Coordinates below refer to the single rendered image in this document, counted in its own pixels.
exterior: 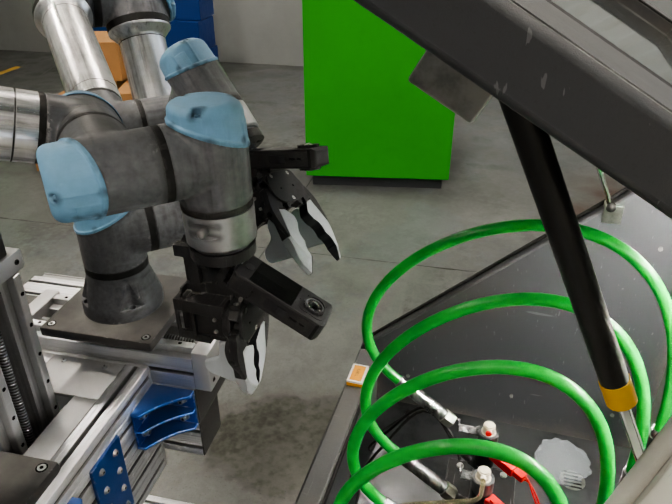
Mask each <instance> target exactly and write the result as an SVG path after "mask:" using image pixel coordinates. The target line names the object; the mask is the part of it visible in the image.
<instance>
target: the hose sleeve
mask: <svg viewBox="0 0 672 504"><path fill-rule="evenodd" d="M406 381H408V379H407V378H406V377H404V376H402V377H401V380H400V381H399V382H398V383H397V384H395V386H396V387H397V386H399V385H400V384H402V383H404V382H406ZM408 397H410V398H411V399H412V400H414V401H415V402H416V403H418V404H419V405H420V406H421V407H423V408H424V409H425V410H426V411H427V412H429V413H430V414H431V415H432V416H434V417H436V418H437V419H438V420H442V419H443V418H444V417H445V416H446V414H447V409H445V408H444V407H443V406H442V405H441V404H440V403H438V402H437V401H436V400H434V399H433V398H431V397H430V396H429V395H427V394H426V393H425V392H424V391H422V390H420V391H417V392H415V393H413V394H411V395H409V396H408Z"/></svg>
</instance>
